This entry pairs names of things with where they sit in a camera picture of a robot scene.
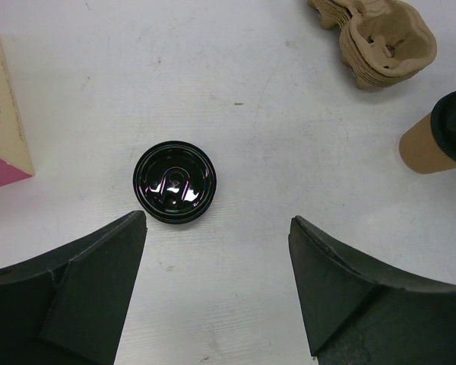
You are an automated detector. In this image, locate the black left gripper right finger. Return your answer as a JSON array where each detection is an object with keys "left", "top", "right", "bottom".
[{"left": 288, "top": 216, "right": 456, "bottom": 364}]

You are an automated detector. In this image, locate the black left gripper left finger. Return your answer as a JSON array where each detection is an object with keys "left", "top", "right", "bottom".
[{"left": 0, "top": 211, "right": 147, "bottom": 364}]

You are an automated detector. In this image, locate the brown paper coffee cup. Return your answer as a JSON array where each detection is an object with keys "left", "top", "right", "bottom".
[{"left": 399, "top": 113, "right": 456, "bottom": 174}]

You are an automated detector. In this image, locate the black plastic cup lid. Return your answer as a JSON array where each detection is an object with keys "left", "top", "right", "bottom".
[{"left": 430, "top": 91, "right": 456, "bottom": 162}]

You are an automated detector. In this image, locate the pink paper gift bag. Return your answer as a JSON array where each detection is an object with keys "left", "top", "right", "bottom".
[{"left": 0, "top": 37, "right": 35, "bottom": 187}]

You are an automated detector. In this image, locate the brown pulp cup carrier stack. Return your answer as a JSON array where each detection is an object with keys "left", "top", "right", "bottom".
[{"left": 307, "top": 0, "right": 437, "bottom": 89}]

